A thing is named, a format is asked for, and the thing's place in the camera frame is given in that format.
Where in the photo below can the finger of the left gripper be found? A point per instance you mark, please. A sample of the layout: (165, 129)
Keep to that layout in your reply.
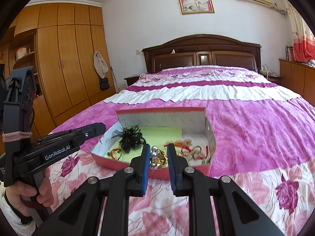
(91, 131)

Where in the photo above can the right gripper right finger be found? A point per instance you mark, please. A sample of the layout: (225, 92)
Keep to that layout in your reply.
(216, 206)

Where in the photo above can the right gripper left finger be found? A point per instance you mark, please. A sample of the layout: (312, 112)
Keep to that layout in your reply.
(100, 207)

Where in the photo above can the black feather hair accessory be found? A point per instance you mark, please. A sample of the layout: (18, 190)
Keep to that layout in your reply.
(130, 138)

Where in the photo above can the gold pearl earring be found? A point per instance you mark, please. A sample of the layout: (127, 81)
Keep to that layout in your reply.
(157, 158)

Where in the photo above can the pink bow hair clip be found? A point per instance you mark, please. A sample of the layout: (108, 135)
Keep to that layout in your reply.
(185, 142)

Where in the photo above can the person's left hand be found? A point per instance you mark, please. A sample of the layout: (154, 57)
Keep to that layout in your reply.
(45, 196)

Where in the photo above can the black hanging bag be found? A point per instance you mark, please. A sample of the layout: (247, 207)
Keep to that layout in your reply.
(103, 83)

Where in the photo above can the dark wooden nightstand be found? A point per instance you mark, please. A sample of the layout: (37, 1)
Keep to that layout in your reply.
(131, 80)

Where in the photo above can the beige hanging cloth bag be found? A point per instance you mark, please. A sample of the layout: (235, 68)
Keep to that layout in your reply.
(100, 65)

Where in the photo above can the green paper sheet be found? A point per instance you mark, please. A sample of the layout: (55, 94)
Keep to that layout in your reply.
(154, 136)

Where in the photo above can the floral pink bed quilt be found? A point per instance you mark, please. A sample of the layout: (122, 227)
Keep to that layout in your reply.
(264, 137)

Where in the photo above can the wooden wardrobe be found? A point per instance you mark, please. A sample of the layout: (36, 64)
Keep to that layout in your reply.
(58, 40)

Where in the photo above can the pink cardboard shoe box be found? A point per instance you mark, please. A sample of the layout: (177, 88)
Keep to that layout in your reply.
(187, 128)

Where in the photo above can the dark wooden headboard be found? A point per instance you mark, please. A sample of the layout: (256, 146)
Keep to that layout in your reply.
(203, 49)

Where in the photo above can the wooden side cabinet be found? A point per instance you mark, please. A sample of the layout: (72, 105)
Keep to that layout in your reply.
(299, 78)

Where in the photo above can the cream red curtain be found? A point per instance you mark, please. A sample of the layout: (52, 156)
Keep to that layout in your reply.
(303, 37)

